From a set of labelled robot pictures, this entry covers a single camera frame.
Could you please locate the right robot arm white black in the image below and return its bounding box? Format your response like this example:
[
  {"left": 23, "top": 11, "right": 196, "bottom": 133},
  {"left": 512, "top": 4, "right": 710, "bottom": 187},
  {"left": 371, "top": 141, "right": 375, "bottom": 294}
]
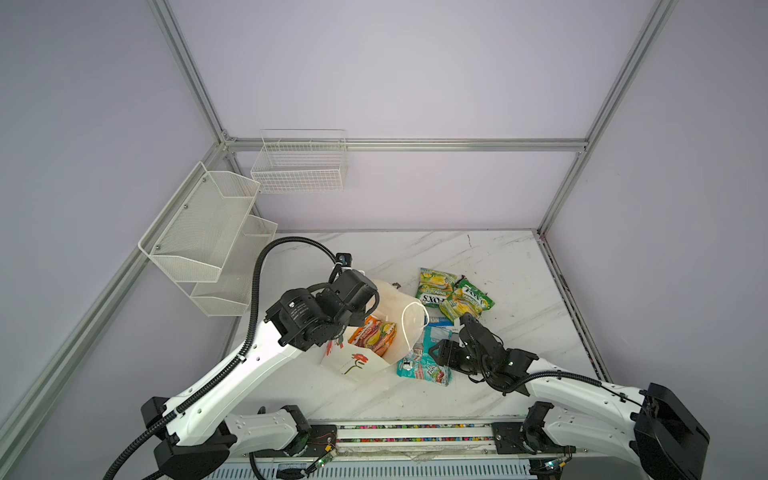
[{"left": 428, "top": 314, "right": 710, "bottom": 479}]

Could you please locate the green snack packet right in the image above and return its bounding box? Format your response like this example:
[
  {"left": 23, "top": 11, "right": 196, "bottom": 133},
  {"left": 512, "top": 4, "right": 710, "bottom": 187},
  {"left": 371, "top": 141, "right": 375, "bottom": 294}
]
[{"left": 439, "top": 276, "right": 495, "bottom": 322}]

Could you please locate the blue snack packet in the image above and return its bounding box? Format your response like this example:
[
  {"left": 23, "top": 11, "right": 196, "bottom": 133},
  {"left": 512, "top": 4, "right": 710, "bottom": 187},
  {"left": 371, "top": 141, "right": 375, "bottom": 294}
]
[{"left": 428, "top": 316, "right": 455, "bottom": 328}]

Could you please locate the white mesh shelf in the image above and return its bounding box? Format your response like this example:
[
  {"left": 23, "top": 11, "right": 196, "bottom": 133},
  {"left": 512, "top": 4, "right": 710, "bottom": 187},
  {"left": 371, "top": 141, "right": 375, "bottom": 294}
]
[
  {"left": 190, "top": 215, "right": 278, "bottom": 317},
  {"left": 138, "top": 163, "right": 259, "bottom": 283}
]

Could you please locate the white wire basket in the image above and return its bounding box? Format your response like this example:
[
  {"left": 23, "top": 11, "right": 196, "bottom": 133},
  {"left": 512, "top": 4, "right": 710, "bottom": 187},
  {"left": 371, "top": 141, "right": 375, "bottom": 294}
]
[{"left": 251, "top": 129, "right": 348, "bottom": 194}]

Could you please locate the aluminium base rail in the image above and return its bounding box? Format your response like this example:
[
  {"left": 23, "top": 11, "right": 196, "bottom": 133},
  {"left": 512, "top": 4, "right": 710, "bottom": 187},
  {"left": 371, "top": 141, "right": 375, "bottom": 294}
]
[{"left": 158, "top": 415, "right": 673, "bottom": 480}]

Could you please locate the white floral paper bag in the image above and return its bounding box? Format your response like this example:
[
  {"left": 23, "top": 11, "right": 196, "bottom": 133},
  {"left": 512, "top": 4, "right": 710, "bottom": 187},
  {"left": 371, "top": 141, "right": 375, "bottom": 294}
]
[{"left": 320, "top": 280, "right": 429, "bottom": 381}]

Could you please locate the orange snack packet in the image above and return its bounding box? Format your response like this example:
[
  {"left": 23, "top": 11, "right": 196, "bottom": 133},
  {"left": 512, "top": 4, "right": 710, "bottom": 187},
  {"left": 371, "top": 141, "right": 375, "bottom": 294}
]
[{"left": 348, "top": 316, "right": 397, "bottom": 357}]

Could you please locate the teal snack packet top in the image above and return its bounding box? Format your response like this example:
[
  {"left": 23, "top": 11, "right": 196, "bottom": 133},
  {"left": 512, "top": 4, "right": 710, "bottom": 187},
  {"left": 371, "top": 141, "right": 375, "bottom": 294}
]
[{"left": 396, "top": 326, "right": 452, "bottom": 387}]

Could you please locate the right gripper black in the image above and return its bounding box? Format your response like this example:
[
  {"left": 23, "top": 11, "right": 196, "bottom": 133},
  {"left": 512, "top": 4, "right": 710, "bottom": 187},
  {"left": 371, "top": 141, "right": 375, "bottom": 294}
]
[{"left": 425, "top": 339, "right": 490, "bottom": 375}]

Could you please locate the lower white mesh shelf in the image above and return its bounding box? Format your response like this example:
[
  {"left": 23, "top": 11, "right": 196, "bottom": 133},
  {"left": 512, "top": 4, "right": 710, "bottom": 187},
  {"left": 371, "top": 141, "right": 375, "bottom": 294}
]
[{"left": 190, "top": 215, "right": 278, "bottom": 317}]

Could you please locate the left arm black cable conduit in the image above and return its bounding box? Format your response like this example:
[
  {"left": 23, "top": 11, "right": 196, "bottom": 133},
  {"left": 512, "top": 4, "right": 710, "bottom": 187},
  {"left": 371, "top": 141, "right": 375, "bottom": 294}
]
[{"left": 103, "top": 235, "right": 340, "bottom": 480}]

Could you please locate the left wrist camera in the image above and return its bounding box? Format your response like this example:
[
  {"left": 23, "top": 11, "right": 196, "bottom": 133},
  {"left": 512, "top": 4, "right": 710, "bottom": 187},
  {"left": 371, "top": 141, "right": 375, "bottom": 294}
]
[{"left": 335, "top": 252, "right": 352, "bottom": 268}]

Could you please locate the yellow-green snack packet back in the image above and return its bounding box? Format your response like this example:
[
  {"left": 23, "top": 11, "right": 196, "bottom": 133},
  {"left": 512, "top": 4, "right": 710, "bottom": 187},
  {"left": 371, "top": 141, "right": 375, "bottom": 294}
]
[{"left": 416, "top": 268, "right": 459, "bottom": 308}]

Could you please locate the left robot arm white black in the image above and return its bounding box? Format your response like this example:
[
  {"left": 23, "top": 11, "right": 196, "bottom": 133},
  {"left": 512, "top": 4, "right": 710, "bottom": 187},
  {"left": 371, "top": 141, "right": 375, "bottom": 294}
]
[{"left": 132, "top": 269, "right": 380, "bottom": 479}]

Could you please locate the upper white mesh shelf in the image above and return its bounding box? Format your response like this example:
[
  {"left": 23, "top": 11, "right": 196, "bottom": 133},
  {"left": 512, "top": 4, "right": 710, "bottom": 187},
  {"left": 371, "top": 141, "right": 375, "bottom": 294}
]
[{"left": 138, "top": 163, "right": 259, "bottom": 283}]

